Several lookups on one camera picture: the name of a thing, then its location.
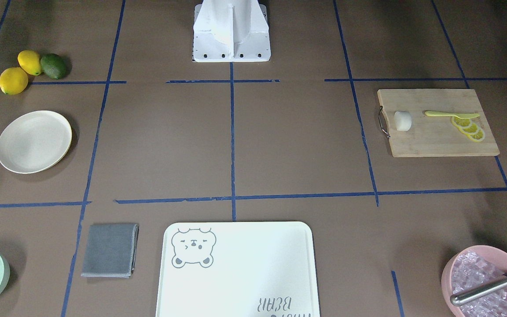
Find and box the cream round plate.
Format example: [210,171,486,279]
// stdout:
[0,110,73,174]

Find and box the lemon slice two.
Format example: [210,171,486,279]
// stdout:
[457,123,481,135]

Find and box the white bear tray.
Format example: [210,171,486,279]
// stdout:
[155,221,321,317]

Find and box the pink bowl with ice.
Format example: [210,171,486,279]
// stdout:
[441,245,507,317]

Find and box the white steamed bun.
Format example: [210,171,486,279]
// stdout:
[393,111,412,132]

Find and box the lemon slice three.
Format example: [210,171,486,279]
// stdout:
[463,128,486,142]

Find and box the yellow lemon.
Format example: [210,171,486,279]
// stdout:
[0,67,29,96]
[17,50,44,76]

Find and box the green avocado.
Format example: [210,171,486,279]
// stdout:
[40,53,68,80]

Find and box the yellow lemon near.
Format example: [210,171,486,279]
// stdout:
[0,67,29,96]

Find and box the grey folded cloth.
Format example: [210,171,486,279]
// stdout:
[81,223,140,278]

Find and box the yellow lemon far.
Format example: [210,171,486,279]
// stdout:
[17,50,44,76]

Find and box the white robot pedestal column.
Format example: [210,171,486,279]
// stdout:
[192,0,271,63]

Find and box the lemon slice one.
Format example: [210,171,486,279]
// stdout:
[450,117,473,129]

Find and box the bamboo cutting board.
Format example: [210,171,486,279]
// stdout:
[378,88,500,157]

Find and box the yellow plastic knife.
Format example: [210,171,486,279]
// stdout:
[424,110,480,120]

